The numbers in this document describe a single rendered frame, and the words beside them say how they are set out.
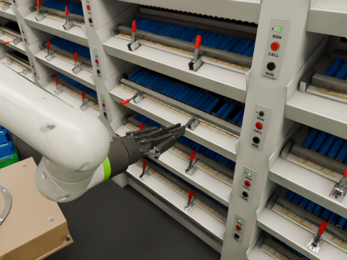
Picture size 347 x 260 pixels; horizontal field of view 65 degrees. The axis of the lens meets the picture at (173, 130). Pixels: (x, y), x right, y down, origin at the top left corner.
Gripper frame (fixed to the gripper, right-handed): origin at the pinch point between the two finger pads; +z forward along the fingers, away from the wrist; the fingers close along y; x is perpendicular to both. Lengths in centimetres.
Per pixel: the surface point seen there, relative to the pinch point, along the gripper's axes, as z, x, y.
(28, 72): 13, -19, -139
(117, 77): 10.9, 3.6, -42.3
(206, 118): 10.5, 3.0, 3.5
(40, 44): 11, 4, -112
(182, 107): 10.5, 3.1, -6.4
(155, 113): 7.3, -1.6, -15.8
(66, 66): 9, -1, -80
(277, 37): 1.5, 30.9, 22.8
